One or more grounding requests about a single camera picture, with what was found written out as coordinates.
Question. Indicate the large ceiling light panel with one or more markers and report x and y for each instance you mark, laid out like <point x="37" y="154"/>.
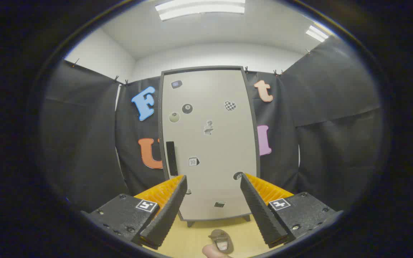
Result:
<point x="199" y="9"/>

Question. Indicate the black backdrop cloth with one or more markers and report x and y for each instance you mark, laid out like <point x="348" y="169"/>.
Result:
<point x="84" y="143"/>

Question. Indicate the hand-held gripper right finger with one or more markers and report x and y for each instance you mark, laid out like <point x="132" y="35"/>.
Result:
<point x="260" y="211"/>

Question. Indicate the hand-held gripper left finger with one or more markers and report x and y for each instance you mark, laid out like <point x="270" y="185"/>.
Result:
<point x="167" y="211"/>

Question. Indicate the tan cardboard floor sheet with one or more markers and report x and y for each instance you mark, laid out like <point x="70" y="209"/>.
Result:
<point x="192" y="240"/>

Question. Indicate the grey shoe cabinet door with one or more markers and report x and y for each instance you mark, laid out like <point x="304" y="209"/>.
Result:
<point x="210" y="161"/>

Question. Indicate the grey shoe cabinet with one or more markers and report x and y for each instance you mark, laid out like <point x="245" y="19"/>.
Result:
<point x="257" y="143"/>

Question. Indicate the brown fuzzy shoe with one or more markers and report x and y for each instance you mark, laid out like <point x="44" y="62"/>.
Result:
<point x="224" y="236"/>

